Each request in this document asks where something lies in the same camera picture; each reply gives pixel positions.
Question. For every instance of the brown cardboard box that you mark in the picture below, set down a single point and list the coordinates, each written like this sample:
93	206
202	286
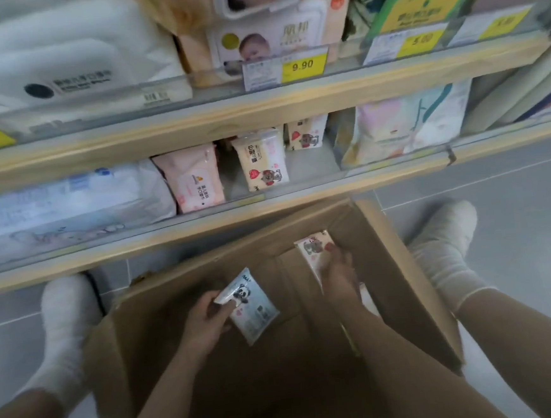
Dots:
288	372

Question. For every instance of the pastel floral tissue pack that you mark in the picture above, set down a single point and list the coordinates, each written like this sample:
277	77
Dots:
402	120

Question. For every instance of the person's left hand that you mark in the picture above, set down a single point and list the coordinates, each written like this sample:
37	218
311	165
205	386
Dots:
202	324

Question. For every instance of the person's left forearm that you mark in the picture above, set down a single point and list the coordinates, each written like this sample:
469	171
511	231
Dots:
162	401

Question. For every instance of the pink bear print wipes packet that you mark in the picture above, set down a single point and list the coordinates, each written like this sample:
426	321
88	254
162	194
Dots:
313	253

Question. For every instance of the white panda print wipes packet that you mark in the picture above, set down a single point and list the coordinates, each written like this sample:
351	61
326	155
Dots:
252	308

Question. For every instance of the person's left thumb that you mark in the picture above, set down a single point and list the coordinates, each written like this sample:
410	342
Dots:
213	297

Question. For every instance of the person's right forearm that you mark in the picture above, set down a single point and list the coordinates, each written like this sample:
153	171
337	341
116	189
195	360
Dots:
407	367

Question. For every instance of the green label wipes pack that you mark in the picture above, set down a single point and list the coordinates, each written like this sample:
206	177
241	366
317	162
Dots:
411	0

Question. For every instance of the white fluffy sock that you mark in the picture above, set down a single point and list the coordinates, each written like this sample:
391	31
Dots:
66	327
445	250

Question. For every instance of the white fluffy left sock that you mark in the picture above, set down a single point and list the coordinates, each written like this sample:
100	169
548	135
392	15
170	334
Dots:
66	327

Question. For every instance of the white and blue tissue pack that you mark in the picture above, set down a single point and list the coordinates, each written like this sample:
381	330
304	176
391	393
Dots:
65	204

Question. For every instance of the white fluffy right sock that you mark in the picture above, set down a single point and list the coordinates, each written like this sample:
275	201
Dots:
445	250

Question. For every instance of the large white tissue pack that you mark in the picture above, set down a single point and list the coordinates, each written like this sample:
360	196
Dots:
54	57

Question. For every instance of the person's right leg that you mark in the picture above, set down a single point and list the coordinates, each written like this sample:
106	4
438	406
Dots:
529	353

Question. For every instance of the person's right fingers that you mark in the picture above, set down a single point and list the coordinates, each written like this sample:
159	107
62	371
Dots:
332	259

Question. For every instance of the cream bear print wipes packet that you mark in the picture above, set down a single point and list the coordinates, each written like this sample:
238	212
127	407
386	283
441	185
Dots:
261	162
305	132

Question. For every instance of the row of grey green packs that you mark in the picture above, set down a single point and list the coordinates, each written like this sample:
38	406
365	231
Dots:
523	89

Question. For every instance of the person's right hand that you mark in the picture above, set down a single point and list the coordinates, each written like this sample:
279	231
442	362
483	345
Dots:
340	277

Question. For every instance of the wooden shelf with clear rail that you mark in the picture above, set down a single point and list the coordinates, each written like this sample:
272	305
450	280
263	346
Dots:
265	202
230	112

